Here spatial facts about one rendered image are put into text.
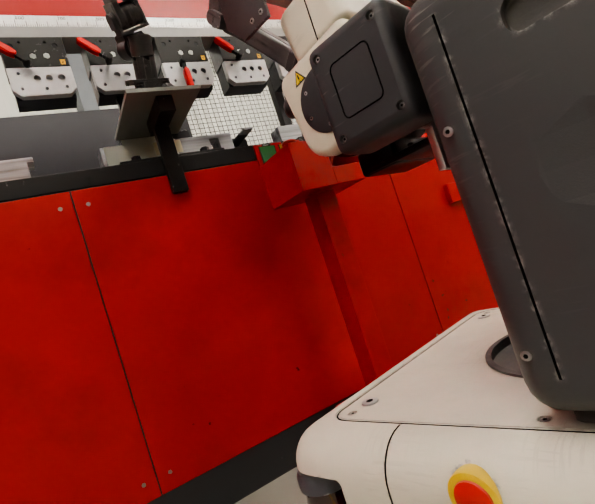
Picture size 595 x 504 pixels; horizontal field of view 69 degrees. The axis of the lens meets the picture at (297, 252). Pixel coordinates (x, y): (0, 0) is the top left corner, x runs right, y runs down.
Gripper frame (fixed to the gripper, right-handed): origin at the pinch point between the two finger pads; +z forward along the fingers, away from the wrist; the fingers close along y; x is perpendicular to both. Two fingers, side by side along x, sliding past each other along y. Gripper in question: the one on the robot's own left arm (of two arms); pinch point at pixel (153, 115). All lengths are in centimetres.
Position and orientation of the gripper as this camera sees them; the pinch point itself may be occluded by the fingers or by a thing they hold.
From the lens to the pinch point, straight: 130.0
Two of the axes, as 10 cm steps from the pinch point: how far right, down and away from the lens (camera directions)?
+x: 5.4, 2.7, -8.0
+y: -8.4, 2.5, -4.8
